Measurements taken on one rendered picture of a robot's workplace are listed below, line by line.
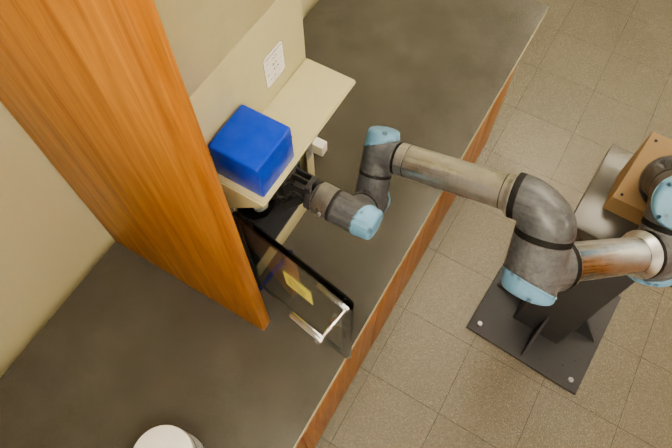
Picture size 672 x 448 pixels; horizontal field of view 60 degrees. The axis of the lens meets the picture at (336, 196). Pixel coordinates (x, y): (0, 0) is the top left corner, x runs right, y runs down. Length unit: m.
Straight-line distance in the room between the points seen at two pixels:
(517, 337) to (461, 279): 0.33
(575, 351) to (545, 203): 1.50
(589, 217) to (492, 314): 0.93
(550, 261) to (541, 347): 1.40
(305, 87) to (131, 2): 0.60
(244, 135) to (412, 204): 0.78
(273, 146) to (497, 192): 0.48
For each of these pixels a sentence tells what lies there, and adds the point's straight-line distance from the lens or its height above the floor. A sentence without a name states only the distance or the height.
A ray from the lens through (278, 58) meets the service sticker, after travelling 1.09.
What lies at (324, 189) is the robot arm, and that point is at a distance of 1.27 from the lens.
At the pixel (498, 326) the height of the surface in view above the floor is 0.01.
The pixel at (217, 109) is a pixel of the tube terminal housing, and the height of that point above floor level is 1.63.
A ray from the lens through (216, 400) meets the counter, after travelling 1.50.
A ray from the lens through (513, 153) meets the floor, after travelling 2.97.
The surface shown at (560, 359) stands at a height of 0.01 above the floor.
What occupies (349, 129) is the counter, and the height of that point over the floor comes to 0.94.
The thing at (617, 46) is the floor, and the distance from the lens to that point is 3.60.
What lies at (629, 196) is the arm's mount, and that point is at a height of 1.03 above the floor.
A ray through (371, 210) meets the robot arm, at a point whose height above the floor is 1.28.
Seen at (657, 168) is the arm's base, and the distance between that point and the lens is 1.66.
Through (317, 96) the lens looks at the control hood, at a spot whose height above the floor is 1.51.
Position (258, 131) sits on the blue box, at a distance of 0.98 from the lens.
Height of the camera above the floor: 2.39
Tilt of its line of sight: 61 degrees down
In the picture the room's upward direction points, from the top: 1 degrees counter-clockwise
